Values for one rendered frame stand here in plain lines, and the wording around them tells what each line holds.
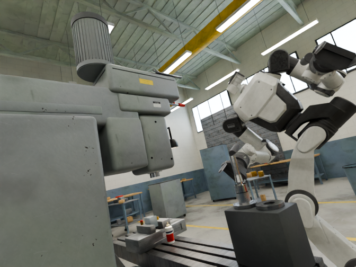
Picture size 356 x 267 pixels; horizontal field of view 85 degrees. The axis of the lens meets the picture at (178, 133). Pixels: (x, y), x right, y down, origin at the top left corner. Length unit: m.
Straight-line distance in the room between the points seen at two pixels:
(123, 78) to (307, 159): 1.01
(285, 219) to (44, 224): 0.71
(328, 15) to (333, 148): 4.44
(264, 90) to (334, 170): 7.35
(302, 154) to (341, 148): 7.12
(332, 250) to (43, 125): 1.31
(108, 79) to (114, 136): 0.29
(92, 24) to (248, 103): 0.94
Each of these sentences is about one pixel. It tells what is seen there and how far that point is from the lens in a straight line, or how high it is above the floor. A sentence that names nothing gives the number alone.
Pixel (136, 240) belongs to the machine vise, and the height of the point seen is 0.98.
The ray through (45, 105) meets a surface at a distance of 0.93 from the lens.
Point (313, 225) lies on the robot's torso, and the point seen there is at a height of 0.91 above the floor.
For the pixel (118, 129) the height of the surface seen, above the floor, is 1.53.
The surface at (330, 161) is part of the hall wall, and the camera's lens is 8.34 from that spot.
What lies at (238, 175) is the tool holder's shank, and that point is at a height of 1.22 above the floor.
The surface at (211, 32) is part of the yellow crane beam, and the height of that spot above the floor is 4.86.
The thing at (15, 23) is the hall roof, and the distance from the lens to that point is 7.65.
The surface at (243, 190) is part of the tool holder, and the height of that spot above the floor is 1.16.
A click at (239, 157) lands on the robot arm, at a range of 0.97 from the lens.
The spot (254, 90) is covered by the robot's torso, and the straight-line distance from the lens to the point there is 1.16.
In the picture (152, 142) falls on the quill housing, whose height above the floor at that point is 1.46.
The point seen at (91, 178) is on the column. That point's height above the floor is 1.32.
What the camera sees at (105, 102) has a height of 1.67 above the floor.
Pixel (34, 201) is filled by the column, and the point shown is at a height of 1.29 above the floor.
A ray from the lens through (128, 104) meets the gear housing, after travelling 1.04.
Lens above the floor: 1.28
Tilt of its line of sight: 11 degrees up
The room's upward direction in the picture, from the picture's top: 12 degrees counter-clockwise
